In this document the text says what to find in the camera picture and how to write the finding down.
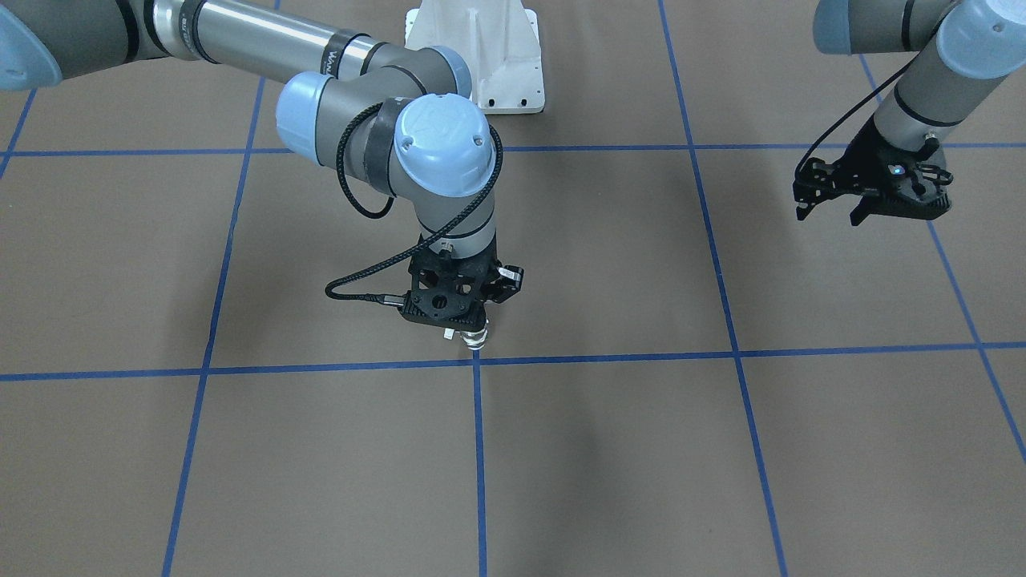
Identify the white PPR valve with pipe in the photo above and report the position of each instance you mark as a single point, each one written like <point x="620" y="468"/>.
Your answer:
<point x="474" y="340"/>

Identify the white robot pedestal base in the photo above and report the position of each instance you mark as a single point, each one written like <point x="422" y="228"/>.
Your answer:
<point x="499" y="65"/>

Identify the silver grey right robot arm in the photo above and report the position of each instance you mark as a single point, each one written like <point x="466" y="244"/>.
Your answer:
<point x="143" y="203"/>

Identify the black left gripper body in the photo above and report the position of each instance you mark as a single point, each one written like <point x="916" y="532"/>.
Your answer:
<point x="856" y="162"/>

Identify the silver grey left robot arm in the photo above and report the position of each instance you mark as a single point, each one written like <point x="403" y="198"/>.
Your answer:
<point x="961" y="51"/>

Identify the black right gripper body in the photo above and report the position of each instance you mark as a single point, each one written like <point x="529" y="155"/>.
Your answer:
<point x="509" y="283"/>

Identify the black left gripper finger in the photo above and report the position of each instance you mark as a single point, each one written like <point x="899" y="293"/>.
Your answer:
<point x="869" y="206"/>
<point x="817" y="181"/>

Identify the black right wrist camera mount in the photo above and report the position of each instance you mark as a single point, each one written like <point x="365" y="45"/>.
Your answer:
<point x="508" y="283"/>

